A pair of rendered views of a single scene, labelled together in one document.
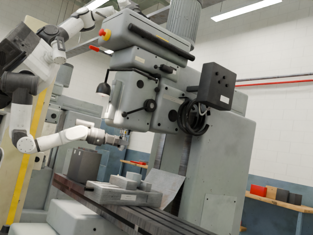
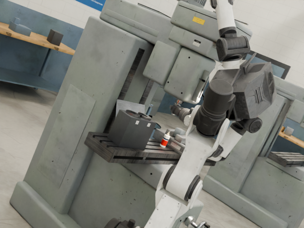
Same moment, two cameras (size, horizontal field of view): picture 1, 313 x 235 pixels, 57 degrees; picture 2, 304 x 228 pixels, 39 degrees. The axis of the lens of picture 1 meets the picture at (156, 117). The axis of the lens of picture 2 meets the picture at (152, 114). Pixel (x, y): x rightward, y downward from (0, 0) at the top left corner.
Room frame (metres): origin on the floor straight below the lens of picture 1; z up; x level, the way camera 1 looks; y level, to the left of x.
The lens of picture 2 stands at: (2.53, 2.82, 1.63)
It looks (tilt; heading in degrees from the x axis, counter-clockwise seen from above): 10 degrees down; 253
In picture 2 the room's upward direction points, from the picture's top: 24 degrees clockwise
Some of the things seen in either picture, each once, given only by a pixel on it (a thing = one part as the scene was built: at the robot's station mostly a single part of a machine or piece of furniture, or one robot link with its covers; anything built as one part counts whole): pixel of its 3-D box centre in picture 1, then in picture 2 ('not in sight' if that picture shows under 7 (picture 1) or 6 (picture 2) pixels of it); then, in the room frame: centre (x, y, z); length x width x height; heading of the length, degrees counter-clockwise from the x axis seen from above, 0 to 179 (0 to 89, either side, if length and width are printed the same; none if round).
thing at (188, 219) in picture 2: not in sight; (196, 226); (1.28, 0.55, 0.66); 0.16 x 0.12 x 0.12; 127
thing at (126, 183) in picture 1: (122, 182); (183, 139); (1.41, 0.09, 1.05); 0.15 x 0.06 x 0.04; 39
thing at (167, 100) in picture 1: (158, 109); (168, 65); (1.69, 0.00, 1.47); 0.24 x 0.19 x 0.26; 37
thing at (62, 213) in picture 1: (105, 220); (150, 163); (1.58, 0.16, 0.82); 0.50 x 0.35 x 0.12; 127
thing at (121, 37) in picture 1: (146, 43); (210, 26); (1.59, 0.14, 1.81); 0.47 x 0.26 x 0.16; 127
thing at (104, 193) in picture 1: (125, 190); (179, 142); (1.42, 0.07, 1.01); 0.35 x 0.15 x 0.11; 129
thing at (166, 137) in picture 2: not in sight; (165, 139); (1.54, 0.14, 1.01); 0.04 x 0.04 x 0.11
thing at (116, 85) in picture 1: (112, 100); (201, 86); (1.51, 0.24, 1.45); 0.04 x 0.04 x 0.21; 37
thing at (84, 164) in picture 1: (84, 164); (132, 129); (1.85, 0.39, 1.06); 0.22 x 0.12 x 0.20; 31
